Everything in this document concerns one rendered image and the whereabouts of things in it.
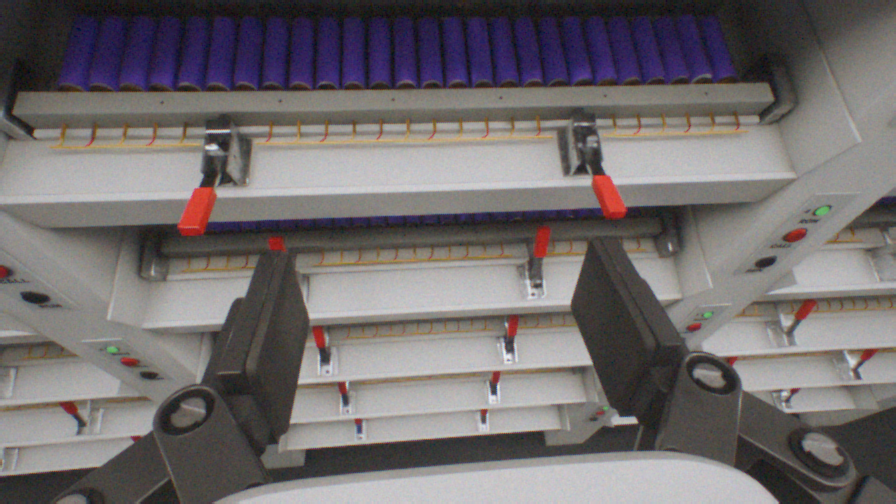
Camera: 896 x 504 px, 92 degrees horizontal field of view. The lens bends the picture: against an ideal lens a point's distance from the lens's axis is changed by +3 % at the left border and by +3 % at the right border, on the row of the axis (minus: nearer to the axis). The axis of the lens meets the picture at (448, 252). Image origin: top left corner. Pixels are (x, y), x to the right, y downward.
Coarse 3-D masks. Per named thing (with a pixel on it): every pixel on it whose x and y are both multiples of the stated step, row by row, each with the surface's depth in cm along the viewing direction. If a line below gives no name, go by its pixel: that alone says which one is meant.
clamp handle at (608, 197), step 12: (588, 144) 32; (588, 156) 31; (588, 168) 31; (600, 168) 30; (600, 180) 29; (612, 180) 29; (600, 192) 29; (612, 192) 29; (600, 204) 29; (612, 204) 28; (612, 216) 28
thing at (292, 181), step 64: (0, 0) 32; (64, 0) 36; (768, 0) 37; (0, 64) 30; (768, 64) 35; (0, 128) 30; (704, 128) 36; (768, 128) 36; (832, 128) 32; (0, 192) 30; (64, 192) 31; (128, 192) 31; (256, 192) 31; (320, 192) 32; (384, 192) 32; (448, 192) 33; (512, 192) 34; (576, 192) 34; (640, 192) 35; (704, 192) 36; (768, 192) 37
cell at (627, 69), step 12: (612, 24) 37; (624, 24) 36; (612, 36) 36; (624, 36) 36; (612, 48) 36; (624, 48) 35; (624, 60) 35; (636, 60) 35; (624, 72) 35; (636, 72) 35
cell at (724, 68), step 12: (708, 24) 37; (720, 24) 37; (708, 36) 37; (720, 36) 36; (708, 48) 37; (720, 48) 36; (720, 60) 36; (732, 60) 36; (720, 72) 35; (732, 72) 35
